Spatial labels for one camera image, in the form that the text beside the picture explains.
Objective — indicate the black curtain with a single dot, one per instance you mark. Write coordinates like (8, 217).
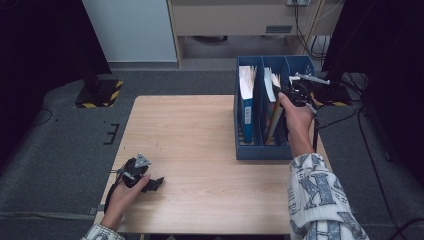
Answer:
(393, 66)
(40, 50)

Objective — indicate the blue book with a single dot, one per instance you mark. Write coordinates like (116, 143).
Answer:
(247, 116)

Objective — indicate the black tape marks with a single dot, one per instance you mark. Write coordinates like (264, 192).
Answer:
(114, 133)

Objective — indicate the person's right hand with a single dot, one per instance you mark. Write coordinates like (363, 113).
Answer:
(298, 123)

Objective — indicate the yellow book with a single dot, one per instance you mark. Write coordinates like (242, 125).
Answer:
(276, 123)

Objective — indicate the beige wooden desk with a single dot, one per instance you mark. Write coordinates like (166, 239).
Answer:
(226, 20)

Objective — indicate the grey tape strip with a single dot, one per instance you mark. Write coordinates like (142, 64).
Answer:
(98, 209)

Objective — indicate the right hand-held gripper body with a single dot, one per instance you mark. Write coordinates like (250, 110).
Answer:
(301, 95)

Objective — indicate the blue plastic file rack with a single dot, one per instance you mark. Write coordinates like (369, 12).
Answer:
(256, 153)

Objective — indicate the teal illustrated book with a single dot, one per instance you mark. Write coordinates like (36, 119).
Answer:
(268, 86)

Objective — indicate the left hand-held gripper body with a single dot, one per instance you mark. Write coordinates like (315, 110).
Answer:
(135, 175)

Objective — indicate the grey label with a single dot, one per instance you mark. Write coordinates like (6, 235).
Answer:
(279, 29)

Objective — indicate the white power strip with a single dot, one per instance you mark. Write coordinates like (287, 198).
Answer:
(297, 2)

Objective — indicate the person's left hand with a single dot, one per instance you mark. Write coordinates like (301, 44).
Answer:
(123, 203)

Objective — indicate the white panel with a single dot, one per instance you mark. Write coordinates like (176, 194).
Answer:
(133, 30)

